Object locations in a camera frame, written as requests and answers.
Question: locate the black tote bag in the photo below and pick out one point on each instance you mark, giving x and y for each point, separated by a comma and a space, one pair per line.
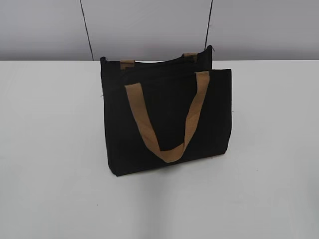
168, 90

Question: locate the tan front bag handle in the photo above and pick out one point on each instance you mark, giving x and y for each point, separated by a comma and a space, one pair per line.
140, 114

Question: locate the tan bag handle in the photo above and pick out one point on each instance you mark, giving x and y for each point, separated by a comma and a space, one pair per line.
140, 114
131, 63

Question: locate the tan rear bag handle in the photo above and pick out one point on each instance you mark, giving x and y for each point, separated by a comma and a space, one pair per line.
131, 63

